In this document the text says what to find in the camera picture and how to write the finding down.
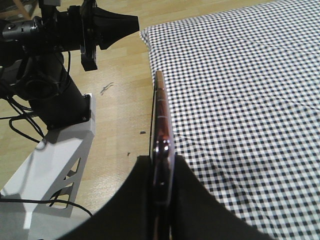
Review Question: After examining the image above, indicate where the black smartphone pink frame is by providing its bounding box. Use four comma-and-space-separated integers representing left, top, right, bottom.
149, 70, 175, 240

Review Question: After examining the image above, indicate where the black white checkered bedsheet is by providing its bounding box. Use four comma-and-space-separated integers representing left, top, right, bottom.
140, 0, 320, 240

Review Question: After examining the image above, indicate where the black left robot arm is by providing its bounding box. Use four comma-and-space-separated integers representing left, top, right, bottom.
0, 0, 140, 129

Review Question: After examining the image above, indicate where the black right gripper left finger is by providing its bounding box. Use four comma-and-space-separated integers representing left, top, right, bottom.
60, 155, 151, 240

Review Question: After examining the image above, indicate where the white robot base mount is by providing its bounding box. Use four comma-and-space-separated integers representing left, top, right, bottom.
0, 93, 96, 240

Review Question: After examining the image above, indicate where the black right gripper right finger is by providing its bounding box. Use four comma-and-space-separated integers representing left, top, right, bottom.
171, 155, 271, 240

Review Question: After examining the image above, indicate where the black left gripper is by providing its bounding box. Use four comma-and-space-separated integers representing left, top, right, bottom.
57, 0, 139, 72

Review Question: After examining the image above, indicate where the black cable on base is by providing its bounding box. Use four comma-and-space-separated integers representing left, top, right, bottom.
0, 194, 95, 217

